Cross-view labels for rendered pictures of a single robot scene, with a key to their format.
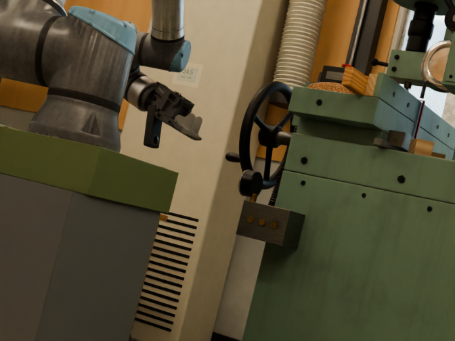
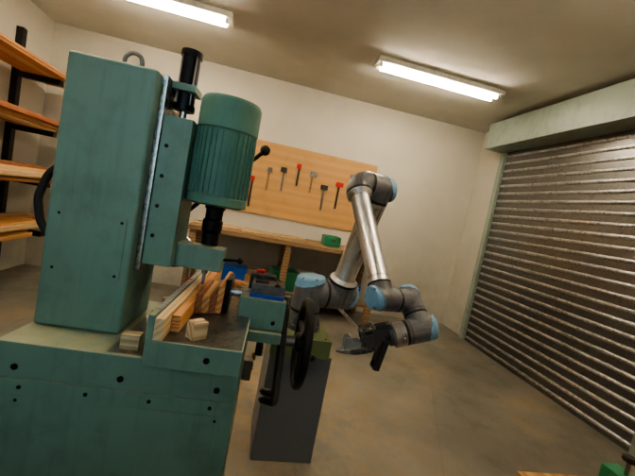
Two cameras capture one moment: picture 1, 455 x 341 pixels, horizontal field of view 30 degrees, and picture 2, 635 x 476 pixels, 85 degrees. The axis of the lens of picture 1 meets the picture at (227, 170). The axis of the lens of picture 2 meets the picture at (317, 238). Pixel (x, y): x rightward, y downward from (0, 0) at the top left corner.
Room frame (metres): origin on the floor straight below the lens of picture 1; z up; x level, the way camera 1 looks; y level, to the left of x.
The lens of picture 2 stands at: (3.08, -0.80, 1.24)
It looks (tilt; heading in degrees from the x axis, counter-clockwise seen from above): 4 degrees down; 141
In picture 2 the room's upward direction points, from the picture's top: 11 degrees clockwise
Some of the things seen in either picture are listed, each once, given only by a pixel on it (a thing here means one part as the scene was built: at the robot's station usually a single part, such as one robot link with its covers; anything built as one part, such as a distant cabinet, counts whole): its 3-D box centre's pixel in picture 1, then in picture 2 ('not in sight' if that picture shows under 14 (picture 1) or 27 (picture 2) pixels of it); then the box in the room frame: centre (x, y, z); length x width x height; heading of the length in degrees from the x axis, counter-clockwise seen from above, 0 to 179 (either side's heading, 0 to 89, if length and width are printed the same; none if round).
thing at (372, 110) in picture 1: (361, 129); (231, 317); (2.14, -0.31, 0.87); 0.61 x 0.30 x 0.06; 148
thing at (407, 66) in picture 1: (418, 72); (199, 258); (2.05, -0.39, 1.03); 0.14 x 0.07 x 0.09; 58
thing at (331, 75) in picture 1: (340, 80); (266, 284); (2.19, -0.23, 0.99); 0.13 x 0.11 x 0.06; 148
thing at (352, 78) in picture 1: (396, 110); (203, 290); (2.03, -0.36, 0.92); 0.62 x 0.02 x 0.04; 148
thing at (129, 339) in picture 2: not in sight; (131, 340); (2.14, -0.57, 0.82); 0.04 x 0.03 x 0.04; 62
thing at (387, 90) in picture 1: (420, 116); (185, 291); (2.07, -0.43, 0.93); 0.60 x 0.02 x 0.06; 148
